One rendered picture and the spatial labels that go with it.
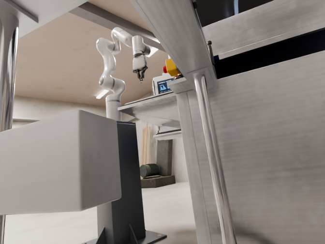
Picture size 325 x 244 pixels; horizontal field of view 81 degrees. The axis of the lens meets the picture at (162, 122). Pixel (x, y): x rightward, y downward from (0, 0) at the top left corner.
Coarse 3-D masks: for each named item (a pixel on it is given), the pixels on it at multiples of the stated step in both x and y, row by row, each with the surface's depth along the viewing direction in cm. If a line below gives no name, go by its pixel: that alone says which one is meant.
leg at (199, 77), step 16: (192, 80) 86; (208, 96) 79; (208, 112) 76; (208, 128) 75; (208, 144) 74; (208, 160) 74; (224, 192) 69; (224, 208) 68; (224, 224) 67; (224, 240) 66
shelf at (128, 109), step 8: (160, 96) 112; (168, 96) 110; (176, 96) 111; (136, 104) 118; (144, 104) 117; (152, 104) 119; (160, 104) 120; (128, 112) 129; (144, 120) 153; (152, 120) 156; (160, 120) 159; (168, 120) 163
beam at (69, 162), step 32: (32, 128) 26; (64, 128) 24; (96, 128) 26; (0, 160) 28; (32, 160) 25; (64, 160) 23; (96, 160) 25; (0, 192) 27; (32, 192) 24; (64, 192) 22; (96, 192) 24
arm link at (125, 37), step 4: (120, 32) 157; (124, 32) 155; (120, 36) 156; (124, 36) 152; (128, 36) 151; (132, 36) 153; (120, 40) 158; (124, 40) 152; (128, 40) 152; (128, 44) 154; (132, 44) 154; (148, 48) 149; (148, 52) 150
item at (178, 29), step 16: (144, 0) 44; (160, 0) 44; (176, 0) 45; (192, 0) 52; (144, 16) 48; (160, 16) 49; (176, 16) 50; (192, 16) 50; (160, 32) 55; (176, 32) 56; (192, 32) 57; (176, 48) 63; (192, 48) 64; (176, 64) 73; (192, 64) 74; (208, 64) 76; (208, 80) 90
